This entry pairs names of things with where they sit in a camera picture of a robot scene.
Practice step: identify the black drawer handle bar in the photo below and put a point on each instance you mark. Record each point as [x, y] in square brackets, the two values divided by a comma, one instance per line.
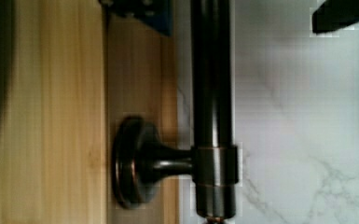
[140, 160]

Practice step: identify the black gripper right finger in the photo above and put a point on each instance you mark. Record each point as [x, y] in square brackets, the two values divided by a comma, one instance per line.
[333, 15]

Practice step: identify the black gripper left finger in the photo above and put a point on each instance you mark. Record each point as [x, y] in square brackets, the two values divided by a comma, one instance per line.
[156, 14]

